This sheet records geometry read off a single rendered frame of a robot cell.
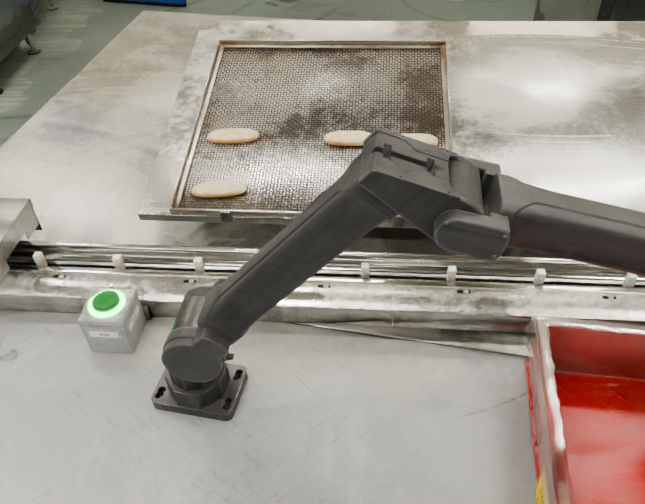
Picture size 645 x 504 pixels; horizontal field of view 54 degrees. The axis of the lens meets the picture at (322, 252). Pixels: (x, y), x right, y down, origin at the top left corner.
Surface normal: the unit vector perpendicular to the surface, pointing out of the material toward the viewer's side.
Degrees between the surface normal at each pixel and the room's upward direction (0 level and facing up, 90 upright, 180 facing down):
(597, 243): 87
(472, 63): 10
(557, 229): 88
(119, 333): 90
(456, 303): 0
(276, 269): 88
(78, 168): 0
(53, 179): 0
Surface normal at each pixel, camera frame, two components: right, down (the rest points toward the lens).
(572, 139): -0.05, -0.60
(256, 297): -0.16, 0.65
